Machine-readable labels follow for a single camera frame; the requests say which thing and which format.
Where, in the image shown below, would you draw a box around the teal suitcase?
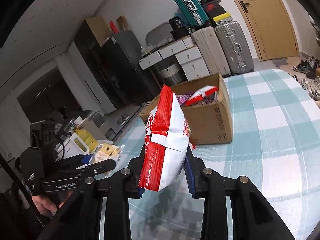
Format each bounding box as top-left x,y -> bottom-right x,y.
174,0 -> 210,27

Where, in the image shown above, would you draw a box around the white drawer desk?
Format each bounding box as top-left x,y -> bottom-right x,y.
139,35 -> 210,86

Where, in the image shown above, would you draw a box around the silver hard suitcase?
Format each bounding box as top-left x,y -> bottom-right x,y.
215,21 -> 254,75

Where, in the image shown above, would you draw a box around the wooden door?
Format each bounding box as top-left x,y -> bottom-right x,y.
234,0 -> 299,61

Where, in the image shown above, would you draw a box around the person's left hand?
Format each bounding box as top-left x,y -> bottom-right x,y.
31,191 -> 73,218

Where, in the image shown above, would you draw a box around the teal plaid tablecloth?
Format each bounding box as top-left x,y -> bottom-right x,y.
129,69 -> 319,239

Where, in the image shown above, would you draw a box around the white red noodle snack bag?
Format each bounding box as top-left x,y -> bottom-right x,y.
138,85 -> 191,191

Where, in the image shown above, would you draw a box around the purple QQ candy bag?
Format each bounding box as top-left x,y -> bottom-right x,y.
176,93 -> 218,107

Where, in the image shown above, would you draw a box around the cream hard suitcase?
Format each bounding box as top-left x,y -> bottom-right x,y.
191,27 -> 231,77

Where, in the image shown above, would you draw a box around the cracker sandwich packet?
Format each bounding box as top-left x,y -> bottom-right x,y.
90,143 -> 125,164

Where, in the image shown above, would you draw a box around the striped laundry basket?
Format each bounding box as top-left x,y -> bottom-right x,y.
159,63 -> 183,86

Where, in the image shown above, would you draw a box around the black refrigerator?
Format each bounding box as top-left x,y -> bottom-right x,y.
101,30 -> 160,105

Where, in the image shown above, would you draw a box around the brown SF cardboard box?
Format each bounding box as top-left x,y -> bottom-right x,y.
139,74 -> 233,145

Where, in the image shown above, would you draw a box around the black yellow shoe boxes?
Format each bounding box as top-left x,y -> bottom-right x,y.
200,0 -> 233,25

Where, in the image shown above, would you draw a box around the grey slippers pair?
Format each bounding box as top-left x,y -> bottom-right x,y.
117,113 -> 130,126

